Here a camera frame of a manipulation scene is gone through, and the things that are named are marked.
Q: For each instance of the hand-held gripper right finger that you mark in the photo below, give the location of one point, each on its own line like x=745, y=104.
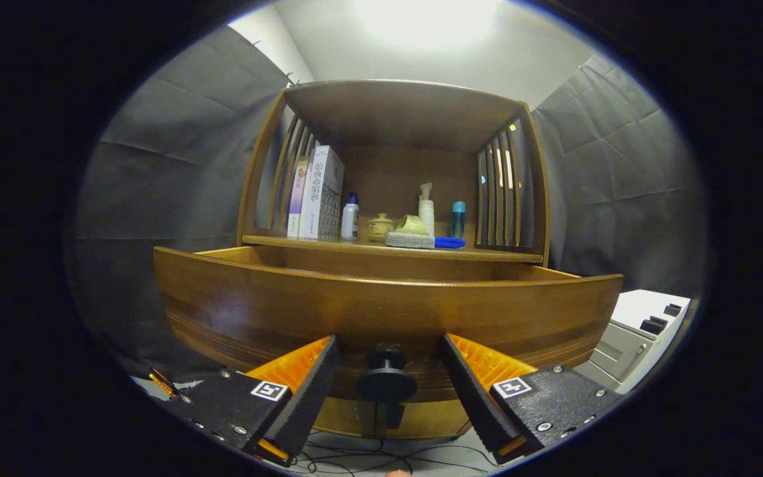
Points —
x=477, y=401

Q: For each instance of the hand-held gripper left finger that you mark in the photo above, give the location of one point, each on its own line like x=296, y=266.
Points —
x=302, y=401

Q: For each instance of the brown wooden drawer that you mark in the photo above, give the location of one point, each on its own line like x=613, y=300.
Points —
x=388, y=311

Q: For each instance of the green brush with grey sponge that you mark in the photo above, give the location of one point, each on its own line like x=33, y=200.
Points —
x=411, y=228

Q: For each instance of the wooden cabinet door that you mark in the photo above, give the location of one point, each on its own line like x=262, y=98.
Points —
x=348, y=417
x=431, y=419

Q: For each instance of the wooden countertop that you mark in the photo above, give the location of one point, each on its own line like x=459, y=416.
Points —
x=355, y=246

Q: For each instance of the white plastic drawer unit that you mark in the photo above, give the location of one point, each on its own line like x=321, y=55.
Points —
x=640, y=318

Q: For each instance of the brown wooden cabinet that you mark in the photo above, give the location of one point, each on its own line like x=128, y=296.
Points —
x=401, y=112

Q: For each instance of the orange and black tool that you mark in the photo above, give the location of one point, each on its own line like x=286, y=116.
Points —
x=161, y=383

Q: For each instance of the blue folded cloth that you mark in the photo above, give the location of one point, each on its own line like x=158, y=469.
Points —
x=451, y=242

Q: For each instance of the blue glass bottle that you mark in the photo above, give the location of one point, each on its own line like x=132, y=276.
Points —
x=459, y=222

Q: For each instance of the white bottle with blue cap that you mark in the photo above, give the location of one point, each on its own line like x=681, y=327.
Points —
x=350, y=222

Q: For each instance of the yellow lidded teacup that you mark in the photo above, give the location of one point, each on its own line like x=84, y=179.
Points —
x=379, y=228

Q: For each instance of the white pump bottle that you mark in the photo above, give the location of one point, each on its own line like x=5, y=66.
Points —
x=427, y=205

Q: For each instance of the thin purple book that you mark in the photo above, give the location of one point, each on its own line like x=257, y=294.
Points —
x=297, y=199

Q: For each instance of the thick white book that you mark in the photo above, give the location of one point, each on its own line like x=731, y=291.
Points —
x=322, y=192

